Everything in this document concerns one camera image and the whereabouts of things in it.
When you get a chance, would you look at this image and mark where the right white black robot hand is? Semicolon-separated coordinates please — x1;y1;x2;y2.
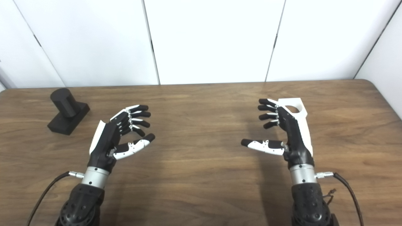
241;98;315;170

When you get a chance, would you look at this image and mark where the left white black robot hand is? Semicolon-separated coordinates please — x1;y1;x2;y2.
87;105;156;174

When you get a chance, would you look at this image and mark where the white square piece with hole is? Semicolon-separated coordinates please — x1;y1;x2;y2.
278;98;307;115

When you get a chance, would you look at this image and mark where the black peg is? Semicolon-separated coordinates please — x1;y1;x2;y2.
47;88;90;136

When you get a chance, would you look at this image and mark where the thin brown wire loop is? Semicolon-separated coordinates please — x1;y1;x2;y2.
323;188;337;205

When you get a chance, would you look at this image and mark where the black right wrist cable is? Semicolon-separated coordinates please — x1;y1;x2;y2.
315;171;365;226

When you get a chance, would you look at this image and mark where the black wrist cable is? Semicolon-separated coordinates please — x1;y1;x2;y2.
27;171;85;226
315;171;365;226

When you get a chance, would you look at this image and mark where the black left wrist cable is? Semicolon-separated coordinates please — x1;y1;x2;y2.
27;171;85;226

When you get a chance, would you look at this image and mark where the grey partition post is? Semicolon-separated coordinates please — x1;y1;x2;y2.
0;64;17;89

